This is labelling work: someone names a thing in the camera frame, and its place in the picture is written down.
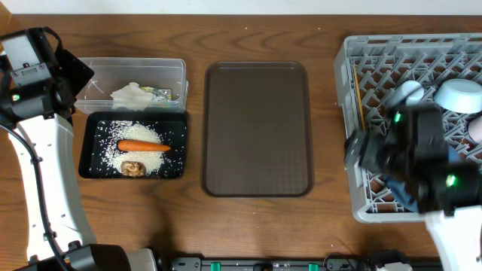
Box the dark blue plate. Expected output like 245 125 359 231
385 146 462 213

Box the light blue cup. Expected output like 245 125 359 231
386 81 425 108

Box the white pink cup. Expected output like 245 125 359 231
468 116 482 144

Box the light blue bowl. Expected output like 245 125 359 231
434 79 481 114

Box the wooden chopstick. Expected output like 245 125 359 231
352 62 367 132

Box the white rice pile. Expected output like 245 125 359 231
87 120 187 179

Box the white tissue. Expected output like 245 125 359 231
110 82 154 111

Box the orange carrot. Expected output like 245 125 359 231
117 139 171 152

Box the green snack wrapper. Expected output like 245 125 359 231
142 87 172 102

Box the brown mushroom piece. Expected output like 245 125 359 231
120 161 147 178

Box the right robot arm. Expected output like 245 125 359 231
345 105 481 270

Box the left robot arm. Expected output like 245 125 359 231
1 26 159 271

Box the clear plastic bin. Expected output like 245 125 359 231
75 57 188 114

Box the black tray bin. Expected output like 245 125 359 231
78 111 188 178

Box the brown serving tray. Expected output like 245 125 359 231
201 61 314 198

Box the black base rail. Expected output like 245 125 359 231
163 250 444 271

